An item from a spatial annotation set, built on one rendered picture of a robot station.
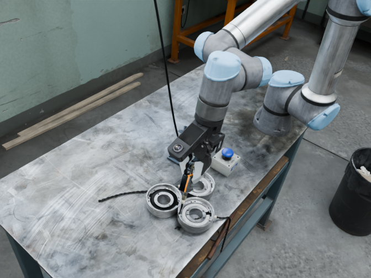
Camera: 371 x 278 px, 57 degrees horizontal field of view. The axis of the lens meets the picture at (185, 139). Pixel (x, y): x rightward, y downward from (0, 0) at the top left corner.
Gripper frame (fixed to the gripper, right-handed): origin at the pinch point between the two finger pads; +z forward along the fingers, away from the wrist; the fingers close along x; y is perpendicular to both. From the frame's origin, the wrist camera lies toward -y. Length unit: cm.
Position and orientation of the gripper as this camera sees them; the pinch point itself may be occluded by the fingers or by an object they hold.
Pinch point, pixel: (188, 177)
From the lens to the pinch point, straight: 95.2
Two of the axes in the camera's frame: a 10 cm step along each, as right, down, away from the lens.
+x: -7.7, -4.8, 4.2
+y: 6.1, -3.5, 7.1
